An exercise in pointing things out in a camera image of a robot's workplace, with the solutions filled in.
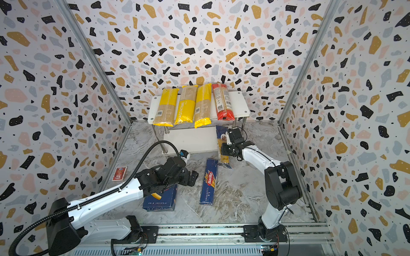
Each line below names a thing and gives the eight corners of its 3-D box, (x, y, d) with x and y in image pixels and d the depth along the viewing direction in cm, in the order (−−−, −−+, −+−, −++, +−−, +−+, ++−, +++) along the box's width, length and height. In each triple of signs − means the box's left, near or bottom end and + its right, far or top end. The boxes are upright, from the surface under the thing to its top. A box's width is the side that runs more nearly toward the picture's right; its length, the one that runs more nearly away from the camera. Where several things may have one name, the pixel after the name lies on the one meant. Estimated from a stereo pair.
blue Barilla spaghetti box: (199, 204, 85) (199, 201, 82) (206, 161, 102) (206, 157, 99) (213, 205, 84) (213, 203, 81) (218, 162, 102) (218, 159, 99)
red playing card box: (112, 180, 93) (111, 178, 91) (118, 168, 98) (116, 166, 97) (123, 180, 93) (121, 178, 91) (127, 168, 98) (126, 166, 97)
